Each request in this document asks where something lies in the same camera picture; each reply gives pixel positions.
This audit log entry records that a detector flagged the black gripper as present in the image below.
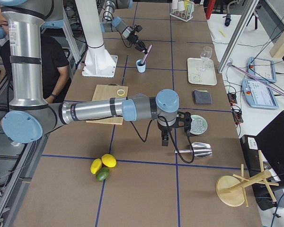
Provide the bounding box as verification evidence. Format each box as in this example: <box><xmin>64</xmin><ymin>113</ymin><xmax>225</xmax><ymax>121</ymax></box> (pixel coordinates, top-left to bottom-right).
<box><xmin>127</xmin><ymin>30</ymin><xmax>147</xmax><ymax>53</ymax></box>
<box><xmin>157</xmin><ymin>118</ymin><xmax>176</xmax><ymax>146</ymax></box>

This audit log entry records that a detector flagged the metal muddler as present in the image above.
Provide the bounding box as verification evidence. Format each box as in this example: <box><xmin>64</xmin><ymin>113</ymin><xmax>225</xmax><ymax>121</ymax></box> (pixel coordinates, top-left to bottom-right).
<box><xmin>140</xmin><ymin>44</ymin><xmax>152</xmax><ymax>65</ymax></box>

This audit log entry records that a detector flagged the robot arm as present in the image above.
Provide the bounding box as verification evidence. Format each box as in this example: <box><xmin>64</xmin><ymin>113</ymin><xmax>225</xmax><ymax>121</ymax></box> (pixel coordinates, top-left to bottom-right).
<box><xmin>100</xmin><ymin>0</ymin><xmax>148</xmax><ymax>54</ymax></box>
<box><xmin>0</xmin><ymin>0</ymin><xmax>179</xmax><ymax>143</ymax></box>

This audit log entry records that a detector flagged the light blue cup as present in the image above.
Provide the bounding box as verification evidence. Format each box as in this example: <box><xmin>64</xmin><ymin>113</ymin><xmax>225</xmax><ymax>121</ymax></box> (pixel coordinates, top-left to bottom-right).
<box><xmin>136</xmin><ymin>59</ymin><xmax>146</xmax><ymax>73</ymax></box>

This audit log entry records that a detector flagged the yellow lemon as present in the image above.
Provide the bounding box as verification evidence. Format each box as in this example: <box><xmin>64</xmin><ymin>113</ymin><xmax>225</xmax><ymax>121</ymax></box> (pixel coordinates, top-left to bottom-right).
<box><xmin>101</xmin><ymin>154</ymin><xmax>117</xmax><ymax>168</ymax></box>
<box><xmin>90</xmin><ymin>158</ymin><xmax>102</xmax><ymax>175</ymax></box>

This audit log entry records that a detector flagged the green bowl of ice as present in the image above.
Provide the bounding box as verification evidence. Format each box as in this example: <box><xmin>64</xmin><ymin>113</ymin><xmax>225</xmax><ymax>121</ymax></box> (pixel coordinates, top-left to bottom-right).
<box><xmin>190</xmin><ymin>115</ymin><xmax>208</xmax><ymax>135</ymax></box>

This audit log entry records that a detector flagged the metal ice scoop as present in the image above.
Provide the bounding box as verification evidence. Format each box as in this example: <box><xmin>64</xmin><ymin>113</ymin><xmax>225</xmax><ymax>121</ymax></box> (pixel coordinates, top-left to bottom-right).
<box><xmin>175</xmin><ymin>141</ymin><xmax>214</xmax><ymax>159</ymax></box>

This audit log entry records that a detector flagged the wooden cutting board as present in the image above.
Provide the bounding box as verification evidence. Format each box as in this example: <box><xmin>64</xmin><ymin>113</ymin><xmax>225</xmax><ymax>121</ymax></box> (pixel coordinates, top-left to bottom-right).
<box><xmin>86</xmin><ymin>84</ymin><xmax>128</xmax><ymax>125</ymax></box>

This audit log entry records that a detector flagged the cream serving tray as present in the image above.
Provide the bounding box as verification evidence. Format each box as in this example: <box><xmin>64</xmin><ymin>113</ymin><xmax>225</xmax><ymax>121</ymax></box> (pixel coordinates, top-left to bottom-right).
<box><xmin>187</xmin><ymin>58</ymin><xmax>217</xmax><ymax>86</ymax></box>

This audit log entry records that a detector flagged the clear wine glass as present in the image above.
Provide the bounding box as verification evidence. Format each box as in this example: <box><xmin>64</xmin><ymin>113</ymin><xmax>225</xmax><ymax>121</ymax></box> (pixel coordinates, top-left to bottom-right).
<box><xmin>197</xmin><ymin>46</ymin><xmax>213</xmax><ymax>71</ymax></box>

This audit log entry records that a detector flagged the green lime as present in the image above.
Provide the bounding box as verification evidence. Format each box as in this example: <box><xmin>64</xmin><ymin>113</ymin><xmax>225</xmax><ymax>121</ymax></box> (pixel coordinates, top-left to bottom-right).
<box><xmin>96</xmin><ymin>167</ymin><xmax>110</xmax><ymax>181</ymax></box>

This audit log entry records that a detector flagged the wooden mug tree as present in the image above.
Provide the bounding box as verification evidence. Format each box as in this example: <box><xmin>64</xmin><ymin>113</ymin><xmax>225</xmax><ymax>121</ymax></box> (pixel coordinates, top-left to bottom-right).
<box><xmin>215</xmin><ymin>150</ymin><xmax>279</xmax><ymax>207</ymax></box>

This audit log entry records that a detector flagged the seated person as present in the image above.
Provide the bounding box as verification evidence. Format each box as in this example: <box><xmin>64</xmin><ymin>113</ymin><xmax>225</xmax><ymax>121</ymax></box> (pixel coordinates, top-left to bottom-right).
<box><xmin>0</xmin><ymin>9</ymin><xmax>71</xmax><ymax>104</ymax></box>

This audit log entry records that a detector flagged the near teach pendant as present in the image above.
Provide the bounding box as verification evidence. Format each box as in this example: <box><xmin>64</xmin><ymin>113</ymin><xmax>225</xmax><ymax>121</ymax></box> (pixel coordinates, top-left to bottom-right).
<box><xmin>241</xmin><ymin>79</ymin><xmax>279</xmax><ymax>110</ymax></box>

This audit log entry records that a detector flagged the teach pendant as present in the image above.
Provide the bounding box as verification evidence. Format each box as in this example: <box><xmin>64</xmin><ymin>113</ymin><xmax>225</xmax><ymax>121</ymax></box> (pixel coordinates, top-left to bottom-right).
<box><xmin>247</xmin><ymin>57</ymin><xmax>276</xmax><ymax>83</ymax></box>
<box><xmin>241</xmin><ymin>79</ymin><xmax>279</xmax><ymax>110</ymax></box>

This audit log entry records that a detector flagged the black monitor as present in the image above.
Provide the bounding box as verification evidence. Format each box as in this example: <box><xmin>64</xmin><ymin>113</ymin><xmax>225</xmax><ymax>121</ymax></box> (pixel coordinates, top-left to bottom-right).
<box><xmin>256</xmin><ymin>111</ymin><xmax>284</xmax><ymax>177</ymax></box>

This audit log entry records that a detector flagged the far teach pendant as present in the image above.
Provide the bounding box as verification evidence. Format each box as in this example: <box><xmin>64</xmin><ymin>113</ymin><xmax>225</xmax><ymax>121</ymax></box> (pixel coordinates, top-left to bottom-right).
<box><xmin>247</xmin><ymin>57</ymin><xmax>276</xmax><ymax>83</ymax></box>

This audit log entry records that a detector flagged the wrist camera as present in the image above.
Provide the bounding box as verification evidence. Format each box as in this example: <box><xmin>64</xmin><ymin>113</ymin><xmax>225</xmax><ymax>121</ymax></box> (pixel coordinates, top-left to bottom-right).
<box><xmin>133</xmin><ymin>25</ymin><xmax>142</xmax><ymax>33</ymax></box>
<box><xmin>175</xmin><ymin>111</ymin><xmax>192</xmax><ymax>136</ymax></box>

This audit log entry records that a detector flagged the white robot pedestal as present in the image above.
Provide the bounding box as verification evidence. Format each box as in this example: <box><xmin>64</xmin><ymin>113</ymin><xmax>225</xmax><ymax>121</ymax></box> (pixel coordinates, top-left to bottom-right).
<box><xmin>75</xmin><ymin>0</ymin><xmax>118</xmax><ymax>78</ymax></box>

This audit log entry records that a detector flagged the white wire cup rack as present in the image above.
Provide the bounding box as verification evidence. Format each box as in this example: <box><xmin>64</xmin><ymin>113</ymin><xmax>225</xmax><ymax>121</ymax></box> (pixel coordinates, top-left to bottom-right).
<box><xmin>170</xmin><ymin>0</ymin><xmax>195</xmax><ymax>22</ymax></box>

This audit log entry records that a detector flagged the aluminium frame post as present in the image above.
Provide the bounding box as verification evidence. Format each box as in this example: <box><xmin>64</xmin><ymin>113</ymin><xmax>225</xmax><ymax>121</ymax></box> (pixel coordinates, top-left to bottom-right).
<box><xmin>217</xmin><ymin>0</ymin><xmax>259</xmax><ymax>73</ymax></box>

